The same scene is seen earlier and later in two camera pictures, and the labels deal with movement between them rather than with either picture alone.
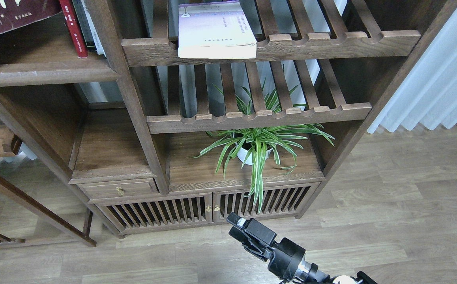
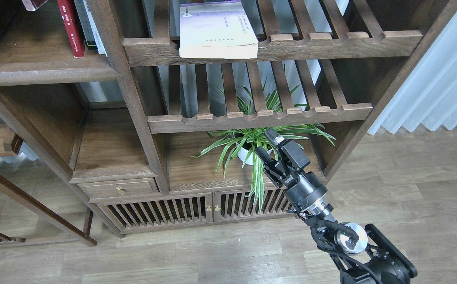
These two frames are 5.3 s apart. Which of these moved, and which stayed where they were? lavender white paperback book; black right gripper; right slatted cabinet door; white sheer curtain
Moved: black right gripper
Stayed: white sheer curtain; lavender white paperback book; right slatted cabinet door
